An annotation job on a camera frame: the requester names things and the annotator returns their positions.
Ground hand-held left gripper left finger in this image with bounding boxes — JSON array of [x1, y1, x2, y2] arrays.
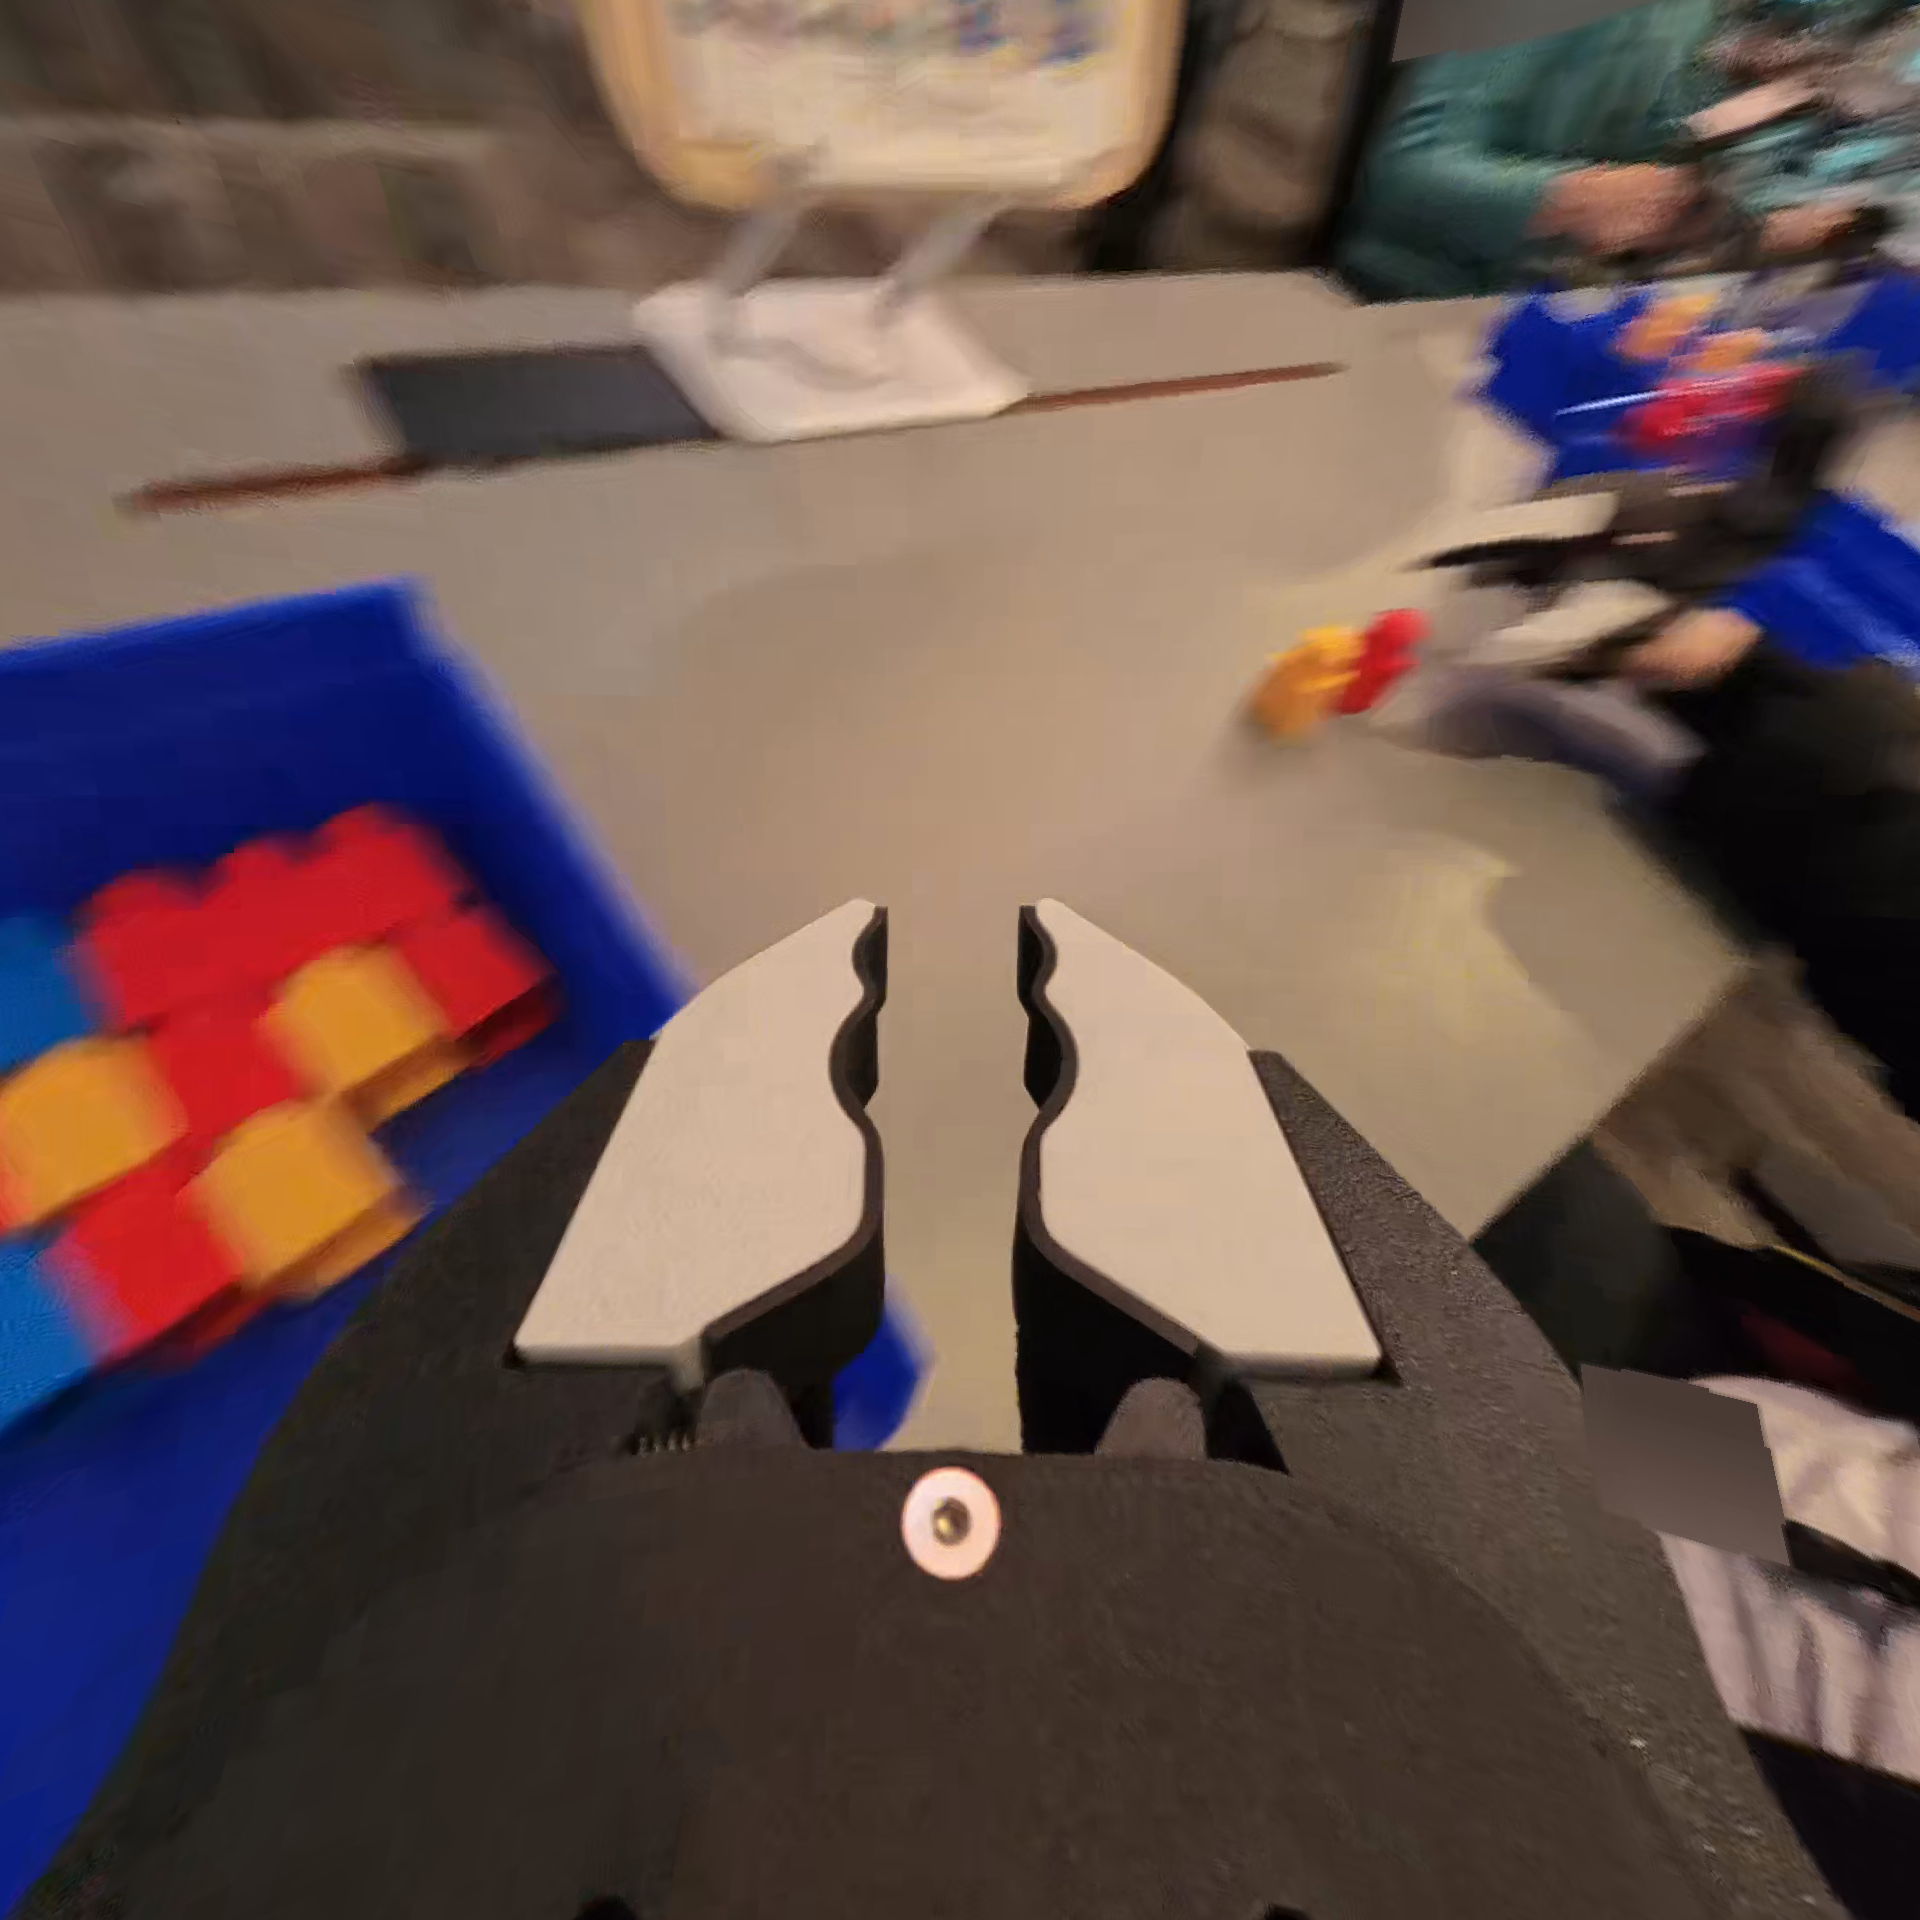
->
[[512, 899, 890, 1427]]

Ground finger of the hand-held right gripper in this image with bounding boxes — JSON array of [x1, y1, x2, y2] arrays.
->
[[1440, 491, 1624, 551], [1477, 582, 1677, 673]]

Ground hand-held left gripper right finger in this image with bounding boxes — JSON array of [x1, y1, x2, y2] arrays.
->
[[1015, 899, 1384, 1434]]

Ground blue plastic bin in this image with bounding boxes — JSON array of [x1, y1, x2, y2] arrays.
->
[[0, 582, 932, 1906], [1710, 487, 1920, 675], [1477, 274, 1920, 489]]

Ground yellow plastic block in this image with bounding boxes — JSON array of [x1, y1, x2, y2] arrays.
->
[[1245, 626, 1368, 741], [1621, 293, 1727, 367], [192, 1102, 418, 1299]]

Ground person's right forearm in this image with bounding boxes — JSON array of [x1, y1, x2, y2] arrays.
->
[[1640, 644, 1920, 1121]]

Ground pile of red blocks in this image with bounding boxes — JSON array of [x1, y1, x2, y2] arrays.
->
[[75, 810, 560, 1157]]

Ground person's right hand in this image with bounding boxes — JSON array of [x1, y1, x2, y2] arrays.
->
[[1634, 604, 1764, 687]]

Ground person's black jacket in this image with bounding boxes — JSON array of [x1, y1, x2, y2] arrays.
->
[[1663, 1223, 1920, 1404]]

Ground instruction sheet on stand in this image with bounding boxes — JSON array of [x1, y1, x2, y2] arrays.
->
[[575, 0, 1190, 444]]

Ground black flat pad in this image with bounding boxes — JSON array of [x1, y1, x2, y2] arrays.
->
[[358, 345, 724, 466]]

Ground person's white garment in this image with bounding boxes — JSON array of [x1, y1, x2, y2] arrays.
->
[[1656, 1372, 1920, 1778]]

